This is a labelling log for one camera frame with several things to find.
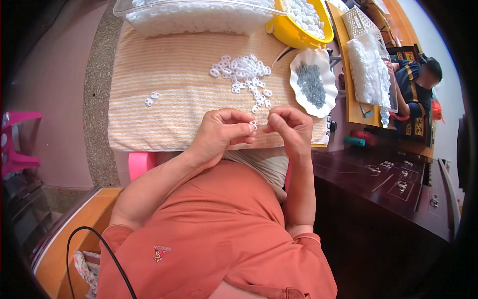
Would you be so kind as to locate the white scalloped plate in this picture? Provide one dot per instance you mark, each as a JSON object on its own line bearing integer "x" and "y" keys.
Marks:
{"x": 328, "y": 74}

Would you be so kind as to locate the teal cylinder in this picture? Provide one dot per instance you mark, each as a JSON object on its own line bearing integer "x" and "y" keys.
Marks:
{"x": 354, "y": 141}

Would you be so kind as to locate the thin black white tool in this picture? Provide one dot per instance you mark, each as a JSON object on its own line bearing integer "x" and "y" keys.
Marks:
{"x": 280, "y": 56}

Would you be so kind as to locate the yellow bowl of white buckles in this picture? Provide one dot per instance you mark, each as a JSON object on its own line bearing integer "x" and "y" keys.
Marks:
{"x": 298, "y": 28}

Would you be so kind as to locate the orange wooden bench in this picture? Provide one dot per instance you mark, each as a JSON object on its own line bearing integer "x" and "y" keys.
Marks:
{"x": 74, "y": 231}

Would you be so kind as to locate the striped beige towel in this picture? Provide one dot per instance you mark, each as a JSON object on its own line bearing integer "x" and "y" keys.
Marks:
{"x": 168, "y": 74}

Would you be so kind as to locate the white plastic basket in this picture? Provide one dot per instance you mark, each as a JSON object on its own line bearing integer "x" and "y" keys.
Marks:
{"x": 360, "y": 20}

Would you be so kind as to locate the clear tub of white buckles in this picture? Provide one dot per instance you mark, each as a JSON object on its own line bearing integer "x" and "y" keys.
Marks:
{"x": 194, "y": 17}

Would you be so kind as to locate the person's body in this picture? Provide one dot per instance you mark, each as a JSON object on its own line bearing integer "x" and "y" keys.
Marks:
{"x": 209, "y": 231}

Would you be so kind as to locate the heap of grey metal clips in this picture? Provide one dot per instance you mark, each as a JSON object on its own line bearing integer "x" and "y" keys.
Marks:
{"x": 310, "y": 84}

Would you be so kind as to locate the orange plastic bag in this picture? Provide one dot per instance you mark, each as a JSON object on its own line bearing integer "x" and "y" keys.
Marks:
{"x": 437, "y": 110}

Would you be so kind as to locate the pink plastic stool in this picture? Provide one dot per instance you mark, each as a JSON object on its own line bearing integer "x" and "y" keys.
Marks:
{"x": 140, "y": 164}

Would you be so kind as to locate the person's left hand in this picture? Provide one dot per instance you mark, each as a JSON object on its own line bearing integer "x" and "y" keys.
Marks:
{"x": 213, "y": 136}

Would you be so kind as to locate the dark wooden cabinet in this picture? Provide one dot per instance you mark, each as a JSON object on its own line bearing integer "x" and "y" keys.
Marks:
{"x": 373, "y": 209}

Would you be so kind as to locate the red cloth bundle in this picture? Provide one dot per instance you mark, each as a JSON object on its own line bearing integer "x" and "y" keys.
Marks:
{"x": 368, "y": 136}

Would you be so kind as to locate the clear bag of white buckles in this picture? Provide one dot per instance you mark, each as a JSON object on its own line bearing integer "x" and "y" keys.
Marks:
{"x": 368, "y": 71}

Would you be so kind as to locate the pile of white plastic buckles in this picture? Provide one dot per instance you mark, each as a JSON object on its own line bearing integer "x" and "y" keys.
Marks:
{"x": 242, "y": 71}

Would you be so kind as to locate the pink plastic chair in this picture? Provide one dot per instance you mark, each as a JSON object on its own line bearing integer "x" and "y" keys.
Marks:
{"x": 18, "y": 153}

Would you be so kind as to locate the small white plastic buckle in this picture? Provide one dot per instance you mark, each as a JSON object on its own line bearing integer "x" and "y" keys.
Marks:
{"x": 253, "y": 123}

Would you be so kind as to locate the person's right hand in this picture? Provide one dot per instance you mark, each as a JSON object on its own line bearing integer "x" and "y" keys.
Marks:
{"x": 295, "y": 130}

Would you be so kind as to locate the yellow wooden table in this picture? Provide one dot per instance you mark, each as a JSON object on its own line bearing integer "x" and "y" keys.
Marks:
{"x": 351, "y": 108}

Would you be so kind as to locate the floral cloth bag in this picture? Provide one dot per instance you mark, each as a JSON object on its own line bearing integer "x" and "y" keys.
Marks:
{"x": 86, "y": 271}

